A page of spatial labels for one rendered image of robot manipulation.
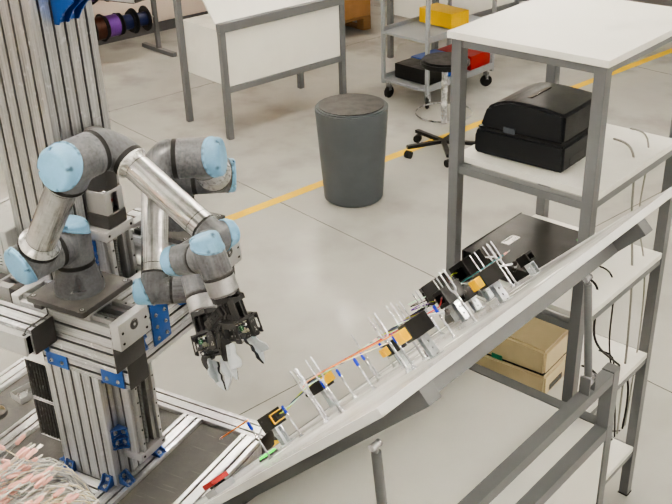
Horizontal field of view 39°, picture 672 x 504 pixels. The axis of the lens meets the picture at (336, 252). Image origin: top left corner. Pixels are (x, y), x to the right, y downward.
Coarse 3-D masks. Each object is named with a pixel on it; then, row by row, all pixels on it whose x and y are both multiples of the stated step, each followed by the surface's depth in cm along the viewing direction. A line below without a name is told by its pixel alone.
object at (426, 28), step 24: (384, 0) 745; (384, 24) 754; (408, 24) 772; (432, 24) 764; (456, 24) 753; (384, 48) 763; (384, 72) 772; (408, 72) 761; (432, 72) 749; (480, 72) 784
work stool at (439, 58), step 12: (420, 60) 646; (432, 60) 640; (444, 60) 639; (468, 60) 642; (444, 72) 646; (444, 84) 650; (444, 96) 654; (444, 108) 658; (444, 120) 662; (420, 132) 685; (420, 144) 664; (432, 144) 667; (444, 144) 662; (468, 144) 665; (408, 156) 663
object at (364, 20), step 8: (344, 0) 943; (352, 0) 949; (360, 0) 955; (368, 0) 962; (352, 8) 953; (360, 8) 959; (368, 8) 966; (352, 16) 956; (360, 16) 963; (368, 16) 969; (352, 24) 986; (360, 24) 972; (368, 24) 973
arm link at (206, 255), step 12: (192, 240) 220; (204, 240) 219; (216, 240) 220; (192, 252) 222; (204, 252) 219; (216, 252) 220; (192, 264) 223; (204, 264) 220; (216, 264) 220; (228, 264) 223; (204, 276) 222; (216, 276) 221; (228, 276) 222
